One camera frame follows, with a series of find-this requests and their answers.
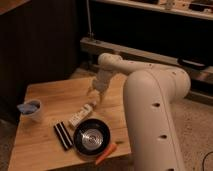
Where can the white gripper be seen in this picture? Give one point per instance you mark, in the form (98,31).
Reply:
(101,83)

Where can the white plastic bottle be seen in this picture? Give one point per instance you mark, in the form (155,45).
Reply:
(82,114)

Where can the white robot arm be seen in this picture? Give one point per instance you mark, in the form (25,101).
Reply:
(148,92)

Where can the metal pole stand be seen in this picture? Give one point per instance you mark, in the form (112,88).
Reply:
(90,32)

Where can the black frying pan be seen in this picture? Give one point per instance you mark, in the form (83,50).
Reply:
(91,137)

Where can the black white striped block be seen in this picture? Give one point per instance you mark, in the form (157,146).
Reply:
(63,136)

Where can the orange carrot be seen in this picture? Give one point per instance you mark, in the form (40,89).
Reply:
(108,151)

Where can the blue cloth in cup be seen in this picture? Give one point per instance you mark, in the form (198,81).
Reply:
(28,108)

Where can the wooden table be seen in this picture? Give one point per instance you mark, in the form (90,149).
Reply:
(36,146)

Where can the wooden shelf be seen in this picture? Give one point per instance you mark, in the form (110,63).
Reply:
(157,8)

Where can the black handle object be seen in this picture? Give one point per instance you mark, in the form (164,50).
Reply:
(190,64)

